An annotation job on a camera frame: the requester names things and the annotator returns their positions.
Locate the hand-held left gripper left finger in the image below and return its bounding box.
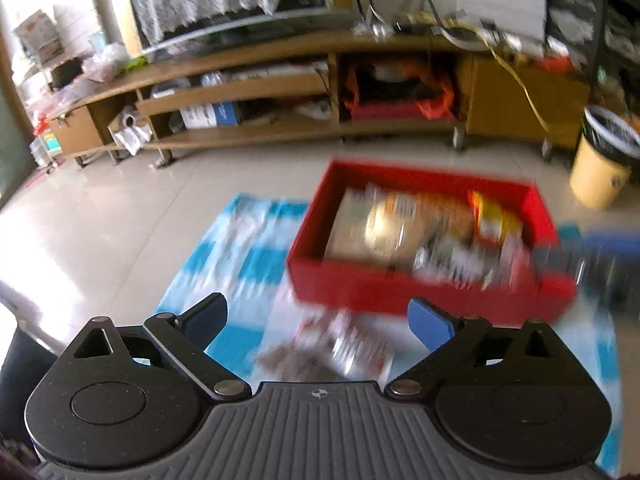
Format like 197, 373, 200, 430
72, 291, 253, 403

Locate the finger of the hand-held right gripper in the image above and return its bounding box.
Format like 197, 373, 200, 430
581, 230, 640, 268
531, 245, 622, 312

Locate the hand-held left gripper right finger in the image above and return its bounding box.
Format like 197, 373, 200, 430
384, 297, 569, 403

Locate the white snack packet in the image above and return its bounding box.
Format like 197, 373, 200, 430
412, 237, 531, 291

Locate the yellow snack packet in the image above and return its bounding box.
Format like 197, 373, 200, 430
467, 190, 523, 248

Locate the red cardboard box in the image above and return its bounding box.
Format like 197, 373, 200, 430
286, 160, 576, 323

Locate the round bread packet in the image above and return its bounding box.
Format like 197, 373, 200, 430
362, 195, 426, 261

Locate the clear brown snack packet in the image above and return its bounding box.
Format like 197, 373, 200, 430
255, 310, 396, 386

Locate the tan biscuit packet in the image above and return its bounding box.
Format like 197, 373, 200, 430
415, 192, 476, 241

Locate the brown paper snack packet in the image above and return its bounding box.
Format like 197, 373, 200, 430
327, 190, 381, 261

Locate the blue checkered tablecloth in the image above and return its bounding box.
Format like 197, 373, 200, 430
155, 191, 626, 476

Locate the yellow trash bin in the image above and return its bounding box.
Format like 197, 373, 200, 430
570, 105, 640, 210

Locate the wooden TV stand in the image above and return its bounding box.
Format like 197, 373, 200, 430
42, 27, 591, 168

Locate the orange plastic bag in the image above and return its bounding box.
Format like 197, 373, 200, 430
342, 57, 458, 121

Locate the white plastic bag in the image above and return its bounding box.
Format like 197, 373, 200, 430
110, 110, 153, 156

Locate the blue and white carton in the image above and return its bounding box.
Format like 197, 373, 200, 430
180, 102, 243, 128

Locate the red flat box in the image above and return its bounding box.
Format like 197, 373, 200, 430
350, 102, 453, 122

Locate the black shelving rack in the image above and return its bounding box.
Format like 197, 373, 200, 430
545, 0, 640, 126

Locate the yellow cable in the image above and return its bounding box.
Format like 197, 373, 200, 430
385, 0, 561, 133

